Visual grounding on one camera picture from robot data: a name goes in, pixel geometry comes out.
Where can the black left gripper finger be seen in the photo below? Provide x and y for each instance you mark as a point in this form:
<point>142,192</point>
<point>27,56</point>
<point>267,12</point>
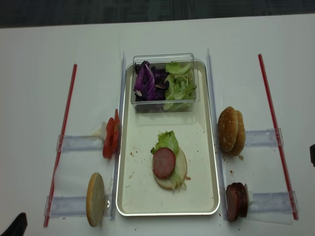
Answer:
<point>18,226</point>

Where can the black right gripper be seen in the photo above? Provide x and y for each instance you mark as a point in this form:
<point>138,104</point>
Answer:
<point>312,154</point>

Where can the round meat patty slice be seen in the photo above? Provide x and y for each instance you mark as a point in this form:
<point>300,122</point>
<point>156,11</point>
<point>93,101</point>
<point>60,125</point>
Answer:
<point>164,161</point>

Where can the meat patty stack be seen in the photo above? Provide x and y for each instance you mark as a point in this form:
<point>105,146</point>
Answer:
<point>237,201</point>

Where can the red tomato slices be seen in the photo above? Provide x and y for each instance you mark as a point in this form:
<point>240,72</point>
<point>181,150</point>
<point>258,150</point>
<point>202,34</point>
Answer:
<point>111,138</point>

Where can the green lettuce pile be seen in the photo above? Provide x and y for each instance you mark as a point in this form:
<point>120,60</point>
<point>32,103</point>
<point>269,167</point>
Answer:
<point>181,81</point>

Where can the lettuce leaf on bun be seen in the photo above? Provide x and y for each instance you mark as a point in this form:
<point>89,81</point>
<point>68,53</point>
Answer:
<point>166,140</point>

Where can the clear left lower pusher track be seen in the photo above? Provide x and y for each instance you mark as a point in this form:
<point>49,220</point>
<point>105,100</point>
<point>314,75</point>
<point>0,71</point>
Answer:
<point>65,206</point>

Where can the clear pusher track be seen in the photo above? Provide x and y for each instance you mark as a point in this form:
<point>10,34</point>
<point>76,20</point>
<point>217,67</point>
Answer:
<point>264,138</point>
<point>65,206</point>
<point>85,143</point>
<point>284,202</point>

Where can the clear right upper pusher track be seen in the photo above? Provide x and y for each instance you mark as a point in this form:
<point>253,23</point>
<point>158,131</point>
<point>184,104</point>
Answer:
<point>264,138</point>

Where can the clear right lower pusher track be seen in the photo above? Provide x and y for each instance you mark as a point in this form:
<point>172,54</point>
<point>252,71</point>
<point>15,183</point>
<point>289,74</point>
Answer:
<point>284,202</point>

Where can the left bun half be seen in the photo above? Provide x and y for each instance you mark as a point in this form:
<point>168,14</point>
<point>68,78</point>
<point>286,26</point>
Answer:
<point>95,200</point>

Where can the sesame bun stack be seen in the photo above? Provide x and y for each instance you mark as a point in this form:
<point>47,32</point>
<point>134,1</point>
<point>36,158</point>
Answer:
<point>231,131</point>

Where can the clear left upper pusher track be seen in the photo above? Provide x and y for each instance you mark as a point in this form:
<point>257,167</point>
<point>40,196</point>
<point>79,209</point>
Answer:
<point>85,143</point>

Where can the silver metal tray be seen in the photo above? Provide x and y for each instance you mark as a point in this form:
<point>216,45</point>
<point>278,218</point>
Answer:
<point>138,194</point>

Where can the bottom bun on tray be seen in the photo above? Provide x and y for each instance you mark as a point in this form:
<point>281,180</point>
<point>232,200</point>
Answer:
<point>177,178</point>

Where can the clear plastic salad container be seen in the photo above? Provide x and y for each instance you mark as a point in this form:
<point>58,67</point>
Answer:
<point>159,61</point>

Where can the purple cabbage leaves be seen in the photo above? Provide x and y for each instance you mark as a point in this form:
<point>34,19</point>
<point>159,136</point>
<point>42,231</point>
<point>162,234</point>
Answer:
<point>150,84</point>

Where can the red left rail strip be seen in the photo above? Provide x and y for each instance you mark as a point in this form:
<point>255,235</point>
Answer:
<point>59,147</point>

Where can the red rail strip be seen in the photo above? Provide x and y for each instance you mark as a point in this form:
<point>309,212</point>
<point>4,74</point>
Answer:
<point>281,149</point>
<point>59,147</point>

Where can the clear right divider rail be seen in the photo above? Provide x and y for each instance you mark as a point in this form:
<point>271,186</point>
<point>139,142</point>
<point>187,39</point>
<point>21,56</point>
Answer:
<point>218,152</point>

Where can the clear divider rail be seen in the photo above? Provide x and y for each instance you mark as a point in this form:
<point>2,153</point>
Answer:
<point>218,152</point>
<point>118,151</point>

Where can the red right rail strip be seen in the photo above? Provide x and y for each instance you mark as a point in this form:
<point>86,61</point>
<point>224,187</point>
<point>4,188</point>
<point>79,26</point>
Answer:
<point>281,149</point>

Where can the clear left divider rail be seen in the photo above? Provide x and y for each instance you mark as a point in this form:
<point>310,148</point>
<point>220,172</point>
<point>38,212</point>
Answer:
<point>118,151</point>

